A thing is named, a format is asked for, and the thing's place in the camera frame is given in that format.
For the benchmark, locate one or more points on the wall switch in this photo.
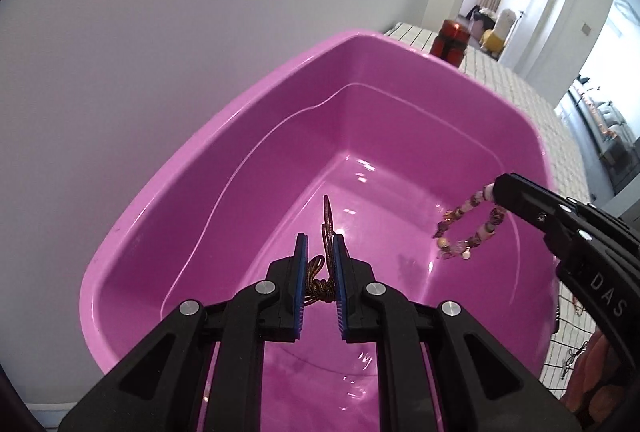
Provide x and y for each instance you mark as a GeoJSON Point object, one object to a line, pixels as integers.
{"type": "Point", "coordinates": [587, 29]}

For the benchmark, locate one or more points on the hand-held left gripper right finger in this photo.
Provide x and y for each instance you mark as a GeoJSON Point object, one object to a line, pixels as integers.
{"type": "Point", "coordinates": [341, 292]}

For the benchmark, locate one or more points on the dark long cabinet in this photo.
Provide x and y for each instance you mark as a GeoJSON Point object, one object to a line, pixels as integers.
{"type": "Point", "coordinates": [595, 131]}

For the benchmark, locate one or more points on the pink plastic basin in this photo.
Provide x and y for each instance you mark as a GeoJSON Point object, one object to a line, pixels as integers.
{"type": "Point", "coordinates": [260, 151]}

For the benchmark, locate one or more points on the white grid tablecloth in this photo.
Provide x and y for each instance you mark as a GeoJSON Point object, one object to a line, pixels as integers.
{"type": "Point", "coordinates": [525, 96]}

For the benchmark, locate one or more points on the dark clothes pile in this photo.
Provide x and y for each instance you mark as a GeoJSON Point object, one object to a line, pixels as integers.
{"type": "Point", "coordinates": [476, 19]}

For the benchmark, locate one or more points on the person's right hand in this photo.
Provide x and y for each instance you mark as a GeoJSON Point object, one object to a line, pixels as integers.
{"type": "Point", "coordinates": [595, 382]}

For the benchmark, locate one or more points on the small dark jewelry piece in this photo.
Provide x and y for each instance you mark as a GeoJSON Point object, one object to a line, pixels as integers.
{"type": "Point", "coordinates": [570, 359]}

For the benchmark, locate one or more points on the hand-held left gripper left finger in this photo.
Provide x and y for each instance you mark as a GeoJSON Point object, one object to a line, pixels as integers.
{"type": "Point", "coordinates": [299, 292]}

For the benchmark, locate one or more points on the red bottle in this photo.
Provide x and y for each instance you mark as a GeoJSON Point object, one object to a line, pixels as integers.
{"type": "Point", "coordinates": [449, 44]}

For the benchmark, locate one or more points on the yellow white plush toy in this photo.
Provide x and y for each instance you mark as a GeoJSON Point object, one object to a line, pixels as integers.
{"type": "Point", "coordinates": [502, 31]}

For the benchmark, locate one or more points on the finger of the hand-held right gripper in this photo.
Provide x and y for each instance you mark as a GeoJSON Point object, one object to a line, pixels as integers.
{"type": "Point", "coordinates": [530, 204]}

